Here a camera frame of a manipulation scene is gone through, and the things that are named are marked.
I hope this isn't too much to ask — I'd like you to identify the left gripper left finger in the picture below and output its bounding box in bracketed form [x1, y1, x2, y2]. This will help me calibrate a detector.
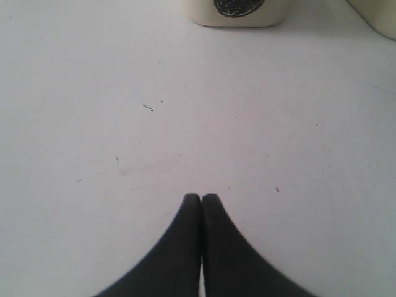
[97, 194, 202, 297]

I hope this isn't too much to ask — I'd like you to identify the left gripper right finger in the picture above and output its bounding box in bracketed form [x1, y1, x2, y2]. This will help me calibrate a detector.
[202, 194, 313, 296]

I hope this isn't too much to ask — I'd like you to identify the cream bin with circle mark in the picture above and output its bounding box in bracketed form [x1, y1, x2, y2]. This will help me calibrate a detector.
[179, 0, 291, 27]

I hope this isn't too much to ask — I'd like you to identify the cream bin with triangle mark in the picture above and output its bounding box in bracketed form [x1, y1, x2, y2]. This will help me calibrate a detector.
[348, 0, 396, 40]

